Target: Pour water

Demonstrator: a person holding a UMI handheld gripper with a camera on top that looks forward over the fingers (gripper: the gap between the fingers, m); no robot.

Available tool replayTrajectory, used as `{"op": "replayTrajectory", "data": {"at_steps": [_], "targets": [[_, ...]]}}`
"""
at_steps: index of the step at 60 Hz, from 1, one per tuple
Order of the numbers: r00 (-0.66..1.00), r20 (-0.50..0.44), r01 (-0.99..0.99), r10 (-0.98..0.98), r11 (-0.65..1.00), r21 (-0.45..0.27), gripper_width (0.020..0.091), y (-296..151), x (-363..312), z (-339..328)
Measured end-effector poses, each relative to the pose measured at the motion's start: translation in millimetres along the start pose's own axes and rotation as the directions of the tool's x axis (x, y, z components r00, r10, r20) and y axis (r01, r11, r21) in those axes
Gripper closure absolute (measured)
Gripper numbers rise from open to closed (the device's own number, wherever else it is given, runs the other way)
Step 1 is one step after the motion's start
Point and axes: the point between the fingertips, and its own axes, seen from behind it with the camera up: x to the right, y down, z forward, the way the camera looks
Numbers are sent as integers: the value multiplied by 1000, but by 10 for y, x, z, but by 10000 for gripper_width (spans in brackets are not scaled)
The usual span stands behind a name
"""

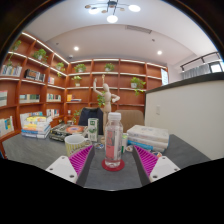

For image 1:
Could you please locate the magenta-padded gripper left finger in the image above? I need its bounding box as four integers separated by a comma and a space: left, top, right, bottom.
45, 144, 95, 186

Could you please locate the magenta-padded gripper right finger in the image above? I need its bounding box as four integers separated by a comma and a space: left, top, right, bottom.
132, 144, 181, 186

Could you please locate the clear red-labelled water bottle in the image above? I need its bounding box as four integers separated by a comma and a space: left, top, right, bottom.
104, 112, 124, 169

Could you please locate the yellow striped cartoon mug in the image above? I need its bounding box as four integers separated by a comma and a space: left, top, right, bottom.
64, 134, 88, 158

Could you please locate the dark book stack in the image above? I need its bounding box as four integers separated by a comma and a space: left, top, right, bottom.
49, 122, 89, 143

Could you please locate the flat round red coaster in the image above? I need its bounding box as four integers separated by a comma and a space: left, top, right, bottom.
101, 158, 126, 172

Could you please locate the tall green-white carton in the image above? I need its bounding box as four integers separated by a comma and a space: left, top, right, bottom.
87, 117, 100, 143

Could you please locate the colourful book stack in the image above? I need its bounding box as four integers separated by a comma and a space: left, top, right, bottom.
20, 115, 54, 140

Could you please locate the tan upholstered chair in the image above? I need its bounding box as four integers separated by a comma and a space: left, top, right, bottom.
114, 109, 145, 134

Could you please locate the chair with dark jacket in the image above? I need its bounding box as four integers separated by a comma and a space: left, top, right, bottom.
77, 106, 104, 127

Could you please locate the wooden shelf unit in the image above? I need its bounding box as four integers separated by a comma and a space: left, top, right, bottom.
0, 31, 169, 158

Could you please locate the wooden artist mannequin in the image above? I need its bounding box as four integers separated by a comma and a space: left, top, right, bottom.
92, 74, 121, 135

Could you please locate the ceiling air vent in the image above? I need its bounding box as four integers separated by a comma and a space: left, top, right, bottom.
125, 24, 153, 35

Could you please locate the multi-globe ceiling lamp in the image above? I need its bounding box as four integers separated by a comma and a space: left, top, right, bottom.
83, 0, 142, 24

